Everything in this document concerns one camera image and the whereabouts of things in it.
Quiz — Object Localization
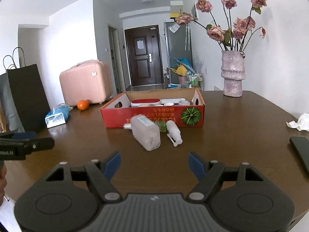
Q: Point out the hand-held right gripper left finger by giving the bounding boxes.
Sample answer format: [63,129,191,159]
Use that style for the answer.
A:
[44,151,122,202]

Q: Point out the large clear plastic bottle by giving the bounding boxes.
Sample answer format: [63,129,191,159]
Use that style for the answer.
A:
[123,114,161,152]

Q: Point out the pink ceramic vase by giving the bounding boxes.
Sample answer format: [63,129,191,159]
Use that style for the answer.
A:
[221,50,247,97]

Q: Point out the crumpled white tissue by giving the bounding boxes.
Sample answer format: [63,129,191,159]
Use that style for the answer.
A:
[286,113,309,132]

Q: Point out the dark brown door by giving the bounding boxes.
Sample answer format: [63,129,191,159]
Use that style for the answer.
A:
[124,25,165,88]

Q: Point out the black paper bag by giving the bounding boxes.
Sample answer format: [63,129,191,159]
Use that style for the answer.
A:
[3,47,51,134]

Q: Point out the cluttered storage cart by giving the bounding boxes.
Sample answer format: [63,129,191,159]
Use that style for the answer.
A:
[167,57,203,90]

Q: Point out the person's left hand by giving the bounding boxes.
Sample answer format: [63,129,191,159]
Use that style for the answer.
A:
[0,168,7,192]

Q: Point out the white oblong case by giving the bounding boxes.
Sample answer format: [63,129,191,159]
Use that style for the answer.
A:
[160,98,186,104]

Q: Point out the grey refrigerator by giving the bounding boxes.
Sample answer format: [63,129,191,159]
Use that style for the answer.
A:
[164,20,194,83]

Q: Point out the white spray bottle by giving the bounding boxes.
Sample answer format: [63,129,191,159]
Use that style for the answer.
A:
[166,120,183,147]

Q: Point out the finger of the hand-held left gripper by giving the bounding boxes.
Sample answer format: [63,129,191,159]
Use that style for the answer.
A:
[0,131,37,141]
[23,137,55,155]

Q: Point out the black phone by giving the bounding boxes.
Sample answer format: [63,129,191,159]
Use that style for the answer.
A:
[289,136,309,172]

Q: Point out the red cardboard box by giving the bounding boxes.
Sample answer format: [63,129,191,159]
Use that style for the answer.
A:
[100,87,205,128]

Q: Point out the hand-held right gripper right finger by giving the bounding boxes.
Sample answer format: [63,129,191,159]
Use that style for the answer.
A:
[188,151,265,202]

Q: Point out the blue tissue packet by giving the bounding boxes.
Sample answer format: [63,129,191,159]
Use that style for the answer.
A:
[45,103,71,129]

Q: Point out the pink suitcase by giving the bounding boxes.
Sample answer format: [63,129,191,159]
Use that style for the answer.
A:
[59,60,114,107]

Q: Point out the dried pink roses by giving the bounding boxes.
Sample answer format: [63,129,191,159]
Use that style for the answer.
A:
[175,0,268,53]

